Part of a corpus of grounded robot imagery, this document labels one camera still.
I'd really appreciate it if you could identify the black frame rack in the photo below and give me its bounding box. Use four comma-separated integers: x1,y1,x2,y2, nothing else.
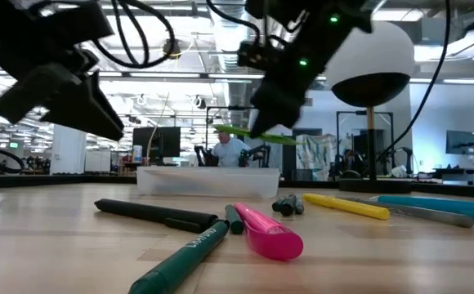
336,110,395,180
205,105,267,167

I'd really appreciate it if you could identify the black spotlight yellow cable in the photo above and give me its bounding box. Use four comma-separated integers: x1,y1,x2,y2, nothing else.
162,38,182,59

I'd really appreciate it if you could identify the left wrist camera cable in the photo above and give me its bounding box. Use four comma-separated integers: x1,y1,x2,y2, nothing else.
93,0,177,69

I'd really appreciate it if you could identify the patterned tarp cloth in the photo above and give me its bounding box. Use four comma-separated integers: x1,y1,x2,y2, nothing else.
296,133,353,171

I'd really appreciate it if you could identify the black loop cable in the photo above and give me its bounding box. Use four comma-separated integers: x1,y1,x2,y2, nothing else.
0,143,25,175

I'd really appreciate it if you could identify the black pen with clip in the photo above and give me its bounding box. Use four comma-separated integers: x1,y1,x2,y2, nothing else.
94,198,221,234

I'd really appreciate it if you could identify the yellow highlighter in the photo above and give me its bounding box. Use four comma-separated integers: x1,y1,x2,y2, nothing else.
302,192,391,221

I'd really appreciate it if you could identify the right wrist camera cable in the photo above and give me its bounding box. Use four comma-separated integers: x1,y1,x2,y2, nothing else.
206,0,262,44

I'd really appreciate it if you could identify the dark green crayon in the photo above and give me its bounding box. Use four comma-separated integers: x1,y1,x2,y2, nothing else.
224,203,245,236

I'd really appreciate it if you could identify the white cabinet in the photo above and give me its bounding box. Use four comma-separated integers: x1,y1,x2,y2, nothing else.
84,149,113,174

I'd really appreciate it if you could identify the blue marker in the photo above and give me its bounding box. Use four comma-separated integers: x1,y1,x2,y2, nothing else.
369,194,474,225

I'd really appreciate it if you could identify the black computer monitor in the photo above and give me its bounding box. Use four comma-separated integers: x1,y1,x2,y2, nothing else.
132,126,181,165

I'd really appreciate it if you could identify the white globe table lamp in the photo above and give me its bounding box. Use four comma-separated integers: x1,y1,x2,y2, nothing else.
324,20,417,195

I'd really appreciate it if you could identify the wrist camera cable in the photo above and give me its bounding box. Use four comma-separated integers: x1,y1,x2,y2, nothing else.
206,0,262,44
93,0,177,69

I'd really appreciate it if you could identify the wall television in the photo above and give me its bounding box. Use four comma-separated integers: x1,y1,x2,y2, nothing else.
445,130,474,156

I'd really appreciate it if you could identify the light green marker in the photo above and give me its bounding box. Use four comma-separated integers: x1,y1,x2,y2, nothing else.
213,123,300,147

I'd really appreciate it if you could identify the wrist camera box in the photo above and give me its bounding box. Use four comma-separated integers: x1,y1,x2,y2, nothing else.
236,39,271,69
28,0,115,44

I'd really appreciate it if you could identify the silver grey pen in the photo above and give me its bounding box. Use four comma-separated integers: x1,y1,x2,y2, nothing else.
334,196,474,229

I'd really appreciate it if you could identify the pink highlighter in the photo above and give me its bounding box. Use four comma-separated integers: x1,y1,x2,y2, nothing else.
233,201,305,261

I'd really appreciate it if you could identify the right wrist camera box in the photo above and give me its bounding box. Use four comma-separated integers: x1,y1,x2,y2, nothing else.
236,39,271,69

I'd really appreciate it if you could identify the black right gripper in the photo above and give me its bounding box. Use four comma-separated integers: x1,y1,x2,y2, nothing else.
249,22,372,139

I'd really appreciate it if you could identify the clear plastic supply box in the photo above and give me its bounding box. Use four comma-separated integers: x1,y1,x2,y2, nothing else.
136,165,282,200

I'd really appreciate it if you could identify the black marker pen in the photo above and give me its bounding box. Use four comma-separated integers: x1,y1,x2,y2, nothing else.
279,194,297,217

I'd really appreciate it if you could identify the person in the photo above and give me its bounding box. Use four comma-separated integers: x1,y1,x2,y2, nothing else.
211,129,252,168

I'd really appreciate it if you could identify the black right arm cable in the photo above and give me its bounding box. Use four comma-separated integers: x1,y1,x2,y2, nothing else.
378,0,453,163

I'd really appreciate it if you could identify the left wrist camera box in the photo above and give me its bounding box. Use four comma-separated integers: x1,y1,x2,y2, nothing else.
28,0,115,44

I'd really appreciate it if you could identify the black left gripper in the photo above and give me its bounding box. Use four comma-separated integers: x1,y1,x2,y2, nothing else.
0,40,125,142

